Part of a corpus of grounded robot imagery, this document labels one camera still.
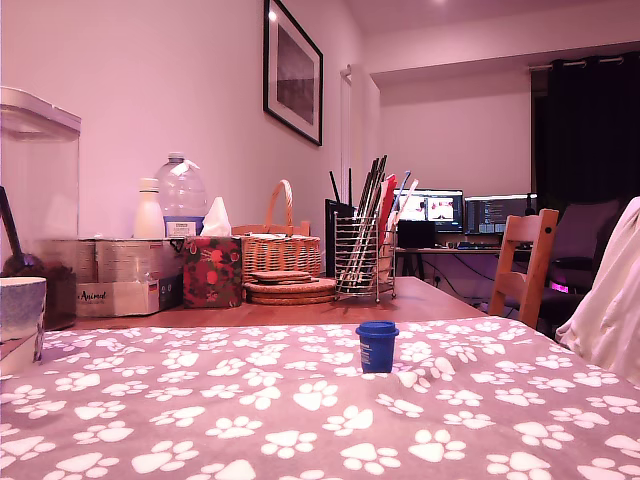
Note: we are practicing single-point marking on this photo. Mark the blue grey utensil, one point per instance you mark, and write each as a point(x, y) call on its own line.
point(406, 176)

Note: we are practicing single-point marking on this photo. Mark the small black box device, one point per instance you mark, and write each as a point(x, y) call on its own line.
point(416, 235)

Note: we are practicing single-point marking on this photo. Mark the computer monitor with dark code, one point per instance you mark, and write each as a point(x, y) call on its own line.
point(495, 215)

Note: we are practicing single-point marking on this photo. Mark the blue and white coffee cup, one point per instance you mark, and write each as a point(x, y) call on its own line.
point(20, 320)

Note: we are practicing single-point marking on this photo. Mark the computer monitor with bright windows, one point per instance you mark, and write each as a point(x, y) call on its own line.
point(440, 207)

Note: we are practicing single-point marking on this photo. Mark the wooden desk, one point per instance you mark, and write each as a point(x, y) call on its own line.
point(450, 251)

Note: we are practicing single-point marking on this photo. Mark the round cork trivet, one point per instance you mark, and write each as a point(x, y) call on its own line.
point(290, 300)
point(320, 287)

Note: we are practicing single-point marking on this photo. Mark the square cork coaster stack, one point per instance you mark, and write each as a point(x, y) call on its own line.
point(280, 276)

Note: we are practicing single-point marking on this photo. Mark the shrink-wrapped can tray pack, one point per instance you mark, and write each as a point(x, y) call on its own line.
point(125, 270)

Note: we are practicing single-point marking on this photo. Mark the grey paw print cloth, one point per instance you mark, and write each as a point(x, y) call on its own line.
point(300, 425)

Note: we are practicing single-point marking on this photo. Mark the red floral tissue box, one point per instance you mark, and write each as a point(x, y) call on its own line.
point(212, 272)

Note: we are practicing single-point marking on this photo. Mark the clear container with white lid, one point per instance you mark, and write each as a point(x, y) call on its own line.
point(45, 165)

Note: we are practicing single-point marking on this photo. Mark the curtain rod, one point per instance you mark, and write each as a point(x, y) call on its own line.
point(575, 63)

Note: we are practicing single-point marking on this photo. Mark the black router with antennas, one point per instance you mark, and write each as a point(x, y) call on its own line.
point(331, 240)

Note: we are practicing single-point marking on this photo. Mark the pale wooden chair back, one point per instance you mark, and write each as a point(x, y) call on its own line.
point(250, 229)

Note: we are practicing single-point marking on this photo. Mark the dark curtain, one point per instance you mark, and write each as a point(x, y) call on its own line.
point(590, 135)

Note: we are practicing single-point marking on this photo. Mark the blue coffee capsule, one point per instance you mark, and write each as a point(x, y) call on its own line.
point(376, 352)

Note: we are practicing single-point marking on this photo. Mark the white utensil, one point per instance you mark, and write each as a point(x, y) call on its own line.
point(411, 192)

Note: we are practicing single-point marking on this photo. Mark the black framed picture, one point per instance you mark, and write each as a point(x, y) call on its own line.
point(295, 70)

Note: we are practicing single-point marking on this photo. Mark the dark office chair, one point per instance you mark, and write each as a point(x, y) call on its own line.
point(580, 235)

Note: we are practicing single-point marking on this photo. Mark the red spatula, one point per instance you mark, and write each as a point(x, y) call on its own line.
point(389, 200)

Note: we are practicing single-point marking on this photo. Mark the white blanket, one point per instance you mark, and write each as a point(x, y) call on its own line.
point(610, 310)

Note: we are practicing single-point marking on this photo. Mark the white tissue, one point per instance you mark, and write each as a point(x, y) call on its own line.
point(216, 220)

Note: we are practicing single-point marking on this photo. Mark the white bottle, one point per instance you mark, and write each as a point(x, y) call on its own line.
point(148, 215)

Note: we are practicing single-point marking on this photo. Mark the large clear water bottle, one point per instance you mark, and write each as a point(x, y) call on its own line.
point(182, 195)

